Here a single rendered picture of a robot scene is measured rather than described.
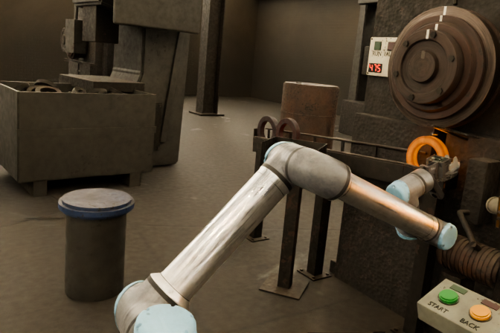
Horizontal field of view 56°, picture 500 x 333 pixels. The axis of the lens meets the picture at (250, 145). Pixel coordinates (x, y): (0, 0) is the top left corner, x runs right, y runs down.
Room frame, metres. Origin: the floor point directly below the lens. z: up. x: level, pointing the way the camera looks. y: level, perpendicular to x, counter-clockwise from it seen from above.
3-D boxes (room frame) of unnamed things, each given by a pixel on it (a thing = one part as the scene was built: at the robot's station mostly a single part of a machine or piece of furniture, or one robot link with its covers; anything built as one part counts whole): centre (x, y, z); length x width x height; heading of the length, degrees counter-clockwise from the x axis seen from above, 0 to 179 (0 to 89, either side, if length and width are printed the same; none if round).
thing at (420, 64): (1.86, -0.64, 1.11); 0.28 x 0.06 x 0.28; 35
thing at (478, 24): (1.91, -0.72, 1.11); 0.47 x 0.06 x 0.47; 35
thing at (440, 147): (1.91, -0.73, 0.75); 0.18 x 0.03 x 0.18; 34
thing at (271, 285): (2.19, -0.21, 0.36); 0.26 x 0.20 x 0.72; 70
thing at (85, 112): (3.76, 1.42, 0.39); 1.03 x 0.83 x 0.79; 129
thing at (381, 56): (2.25, -0.62, 1.15); 0.26 x 0.02 x 0.18; 35
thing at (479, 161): (1.73, -0.87, 0.68); 0.11 x 0.08 x 0.24; 125
